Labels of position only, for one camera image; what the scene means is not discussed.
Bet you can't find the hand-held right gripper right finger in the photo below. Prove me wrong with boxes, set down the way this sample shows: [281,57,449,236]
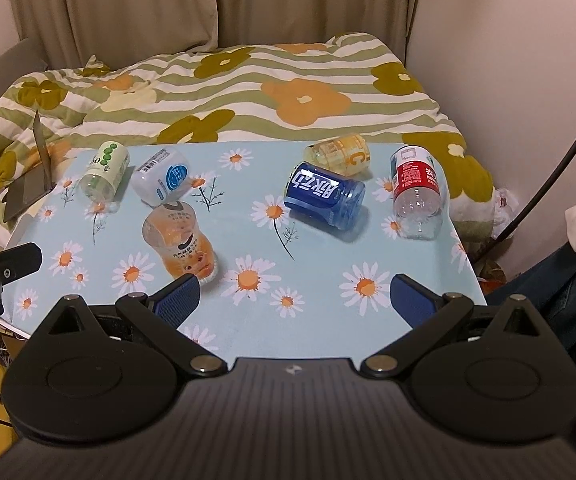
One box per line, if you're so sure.
[360,274,549,378]

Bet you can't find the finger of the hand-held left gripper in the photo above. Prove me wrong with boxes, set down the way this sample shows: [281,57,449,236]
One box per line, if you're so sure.
[0,242,44,290]

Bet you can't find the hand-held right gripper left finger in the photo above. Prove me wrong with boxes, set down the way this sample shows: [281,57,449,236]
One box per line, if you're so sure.
[35,274,229,377]

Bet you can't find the clear cup orange label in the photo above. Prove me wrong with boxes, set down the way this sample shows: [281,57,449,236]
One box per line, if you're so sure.
[141,201,218,283]

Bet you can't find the clear cup red label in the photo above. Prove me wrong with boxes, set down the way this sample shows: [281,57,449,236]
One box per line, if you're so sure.
[389,145,443,241]

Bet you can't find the white cup blue round label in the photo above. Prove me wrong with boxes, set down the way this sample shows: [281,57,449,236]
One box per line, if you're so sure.
[132,147,192,207]

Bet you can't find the clear cup green dotted label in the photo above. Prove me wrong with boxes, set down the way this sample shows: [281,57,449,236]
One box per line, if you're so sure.
[79,141,131,201]

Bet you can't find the yellow cup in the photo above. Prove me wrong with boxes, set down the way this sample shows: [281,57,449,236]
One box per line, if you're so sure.
[304,132,372,177]

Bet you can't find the grey laptop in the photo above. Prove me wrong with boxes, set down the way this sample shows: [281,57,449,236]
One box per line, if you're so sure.
[3,110,56,223]

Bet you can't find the light blue daisy tablecloth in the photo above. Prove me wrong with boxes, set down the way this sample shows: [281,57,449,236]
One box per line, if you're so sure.
[3,141,489,356]

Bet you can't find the clear plastic bag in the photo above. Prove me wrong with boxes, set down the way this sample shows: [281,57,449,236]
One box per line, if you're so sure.
[490,187,519,241]

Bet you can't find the person's dark trousers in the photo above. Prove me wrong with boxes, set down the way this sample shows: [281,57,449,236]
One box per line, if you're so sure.
[485,242,576,356]

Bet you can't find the grey upholstered headboard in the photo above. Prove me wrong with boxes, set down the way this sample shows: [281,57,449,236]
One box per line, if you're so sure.
[0,37,50,156]

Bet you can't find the green striped floral blanket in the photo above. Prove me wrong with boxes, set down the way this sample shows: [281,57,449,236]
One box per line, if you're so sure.
[0,32,496,256]

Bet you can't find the beige curtain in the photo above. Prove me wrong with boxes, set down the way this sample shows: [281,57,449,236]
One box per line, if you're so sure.
[3,0,419,68]

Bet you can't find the black cable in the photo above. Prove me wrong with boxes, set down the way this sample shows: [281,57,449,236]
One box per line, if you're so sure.
[470,85,576,266]

